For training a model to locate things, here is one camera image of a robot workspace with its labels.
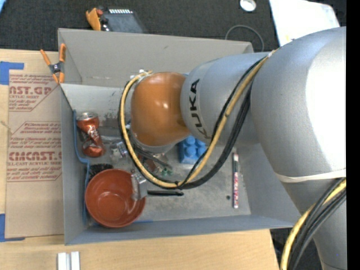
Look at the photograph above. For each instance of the black bristle brush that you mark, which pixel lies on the black bristle brush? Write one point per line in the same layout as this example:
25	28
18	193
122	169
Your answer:
98	168

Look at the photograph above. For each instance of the blue toy brick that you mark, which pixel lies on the blue toy brick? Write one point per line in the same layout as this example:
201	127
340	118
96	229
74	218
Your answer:
191	149

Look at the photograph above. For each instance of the red soda can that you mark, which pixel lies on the red soda can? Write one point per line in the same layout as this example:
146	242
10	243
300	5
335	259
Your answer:
90	135

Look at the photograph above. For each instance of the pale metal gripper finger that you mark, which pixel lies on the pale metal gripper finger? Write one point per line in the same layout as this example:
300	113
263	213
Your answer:
119	150
139	183

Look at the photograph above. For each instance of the black pen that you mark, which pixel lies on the black pen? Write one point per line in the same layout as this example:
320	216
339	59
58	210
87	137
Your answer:
164	193

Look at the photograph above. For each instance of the brown cardboard board, red print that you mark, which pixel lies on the brown cardboard board, red print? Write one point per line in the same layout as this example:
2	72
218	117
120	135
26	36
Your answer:
33	139

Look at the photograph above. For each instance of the white and red marker pen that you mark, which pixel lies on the white and red marker pen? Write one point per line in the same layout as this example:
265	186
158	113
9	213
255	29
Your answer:
236	181

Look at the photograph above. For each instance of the red-brown bowl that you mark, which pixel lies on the red-brown bowl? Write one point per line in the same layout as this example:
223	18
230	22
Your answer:
109	201

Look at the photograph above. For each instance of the grey metal bin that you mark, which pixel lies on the grey metal bin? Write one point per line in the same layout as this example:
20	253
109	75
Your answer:
112	58

